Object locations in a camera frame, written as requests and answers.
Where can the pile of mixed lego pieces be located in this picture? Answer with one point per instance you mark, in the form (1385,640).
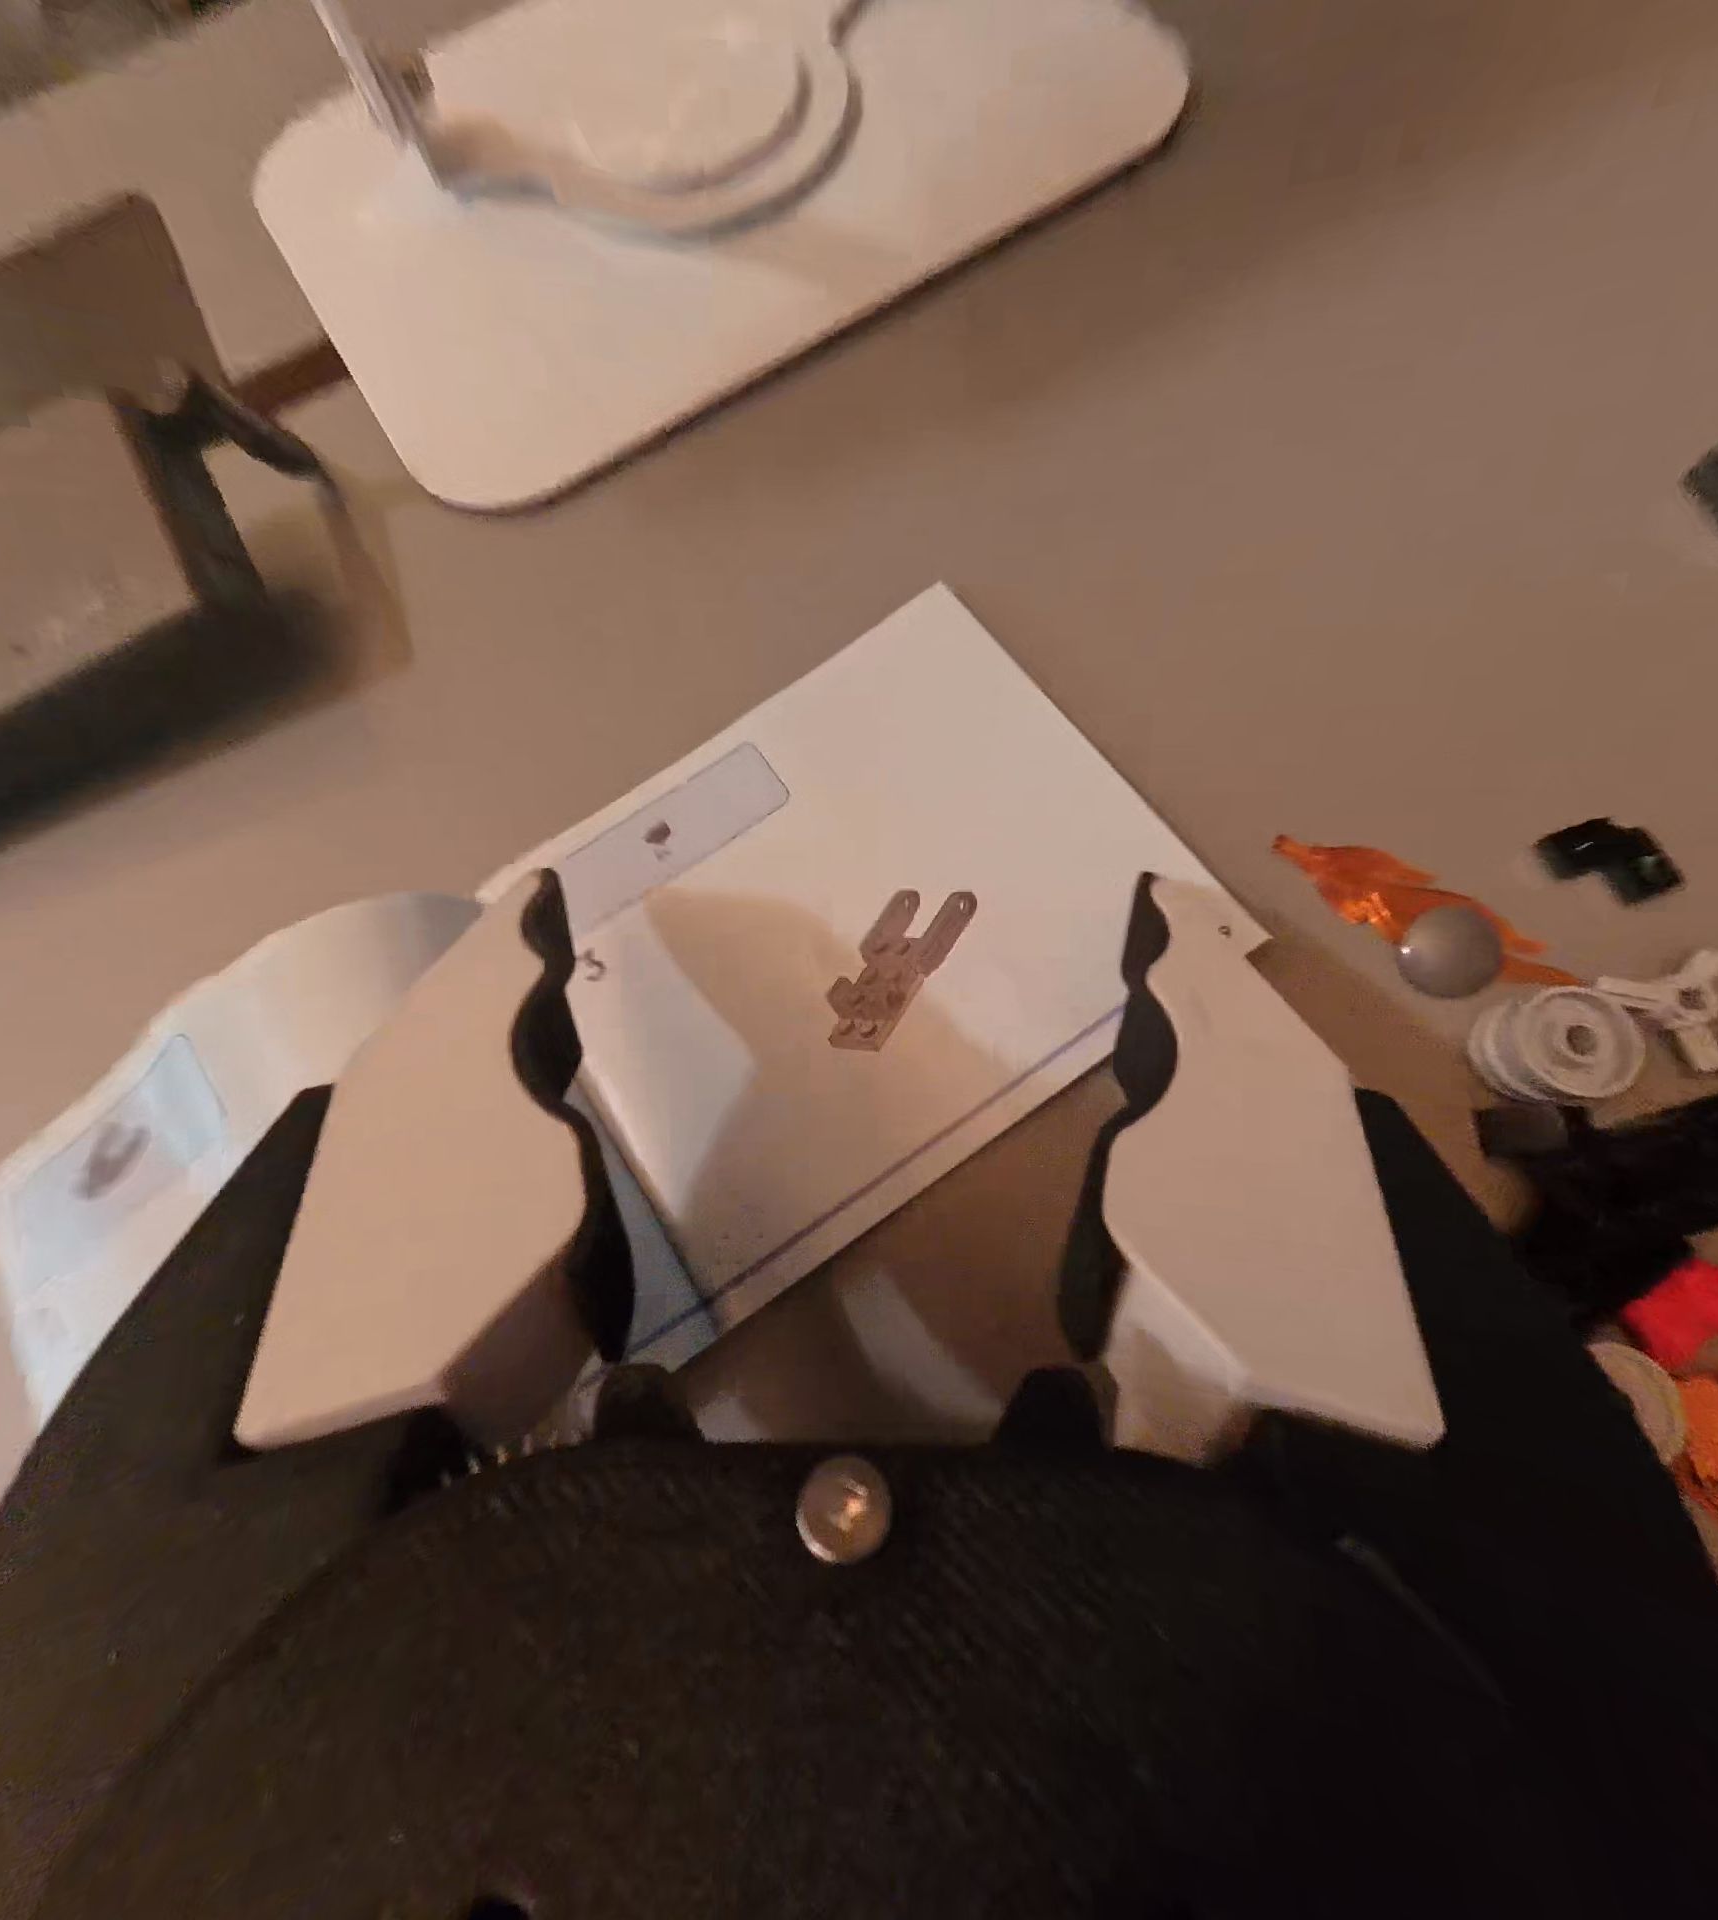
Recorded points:
(1654,1170)

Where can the light grey lego wheel hub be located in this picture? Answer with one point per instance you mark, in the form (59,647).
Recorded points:
(1556,1043)

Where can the transparent orange lego flame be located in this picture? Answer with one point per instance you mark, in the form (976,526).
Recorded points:
(1339,884)

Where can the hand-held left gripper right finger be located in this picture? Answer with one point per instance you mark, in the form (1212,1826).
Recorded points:
(1248,1200)

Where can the grey lego dome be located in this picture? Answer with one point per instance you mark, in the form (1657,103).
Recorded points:
(1448,951)

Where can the white laptop stand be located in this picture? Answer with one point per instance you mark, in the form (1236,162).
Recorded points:
(649,301)

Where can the instruction booklet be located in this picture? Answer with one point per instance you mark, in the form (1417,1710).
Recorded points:
(875,781)

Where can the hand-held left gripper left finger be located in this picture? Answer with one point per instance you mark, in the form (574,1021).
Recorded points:
(408,1200)

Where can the black curved lego piece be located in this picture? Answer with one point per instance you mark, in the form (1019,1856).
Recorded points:
(1608,858)

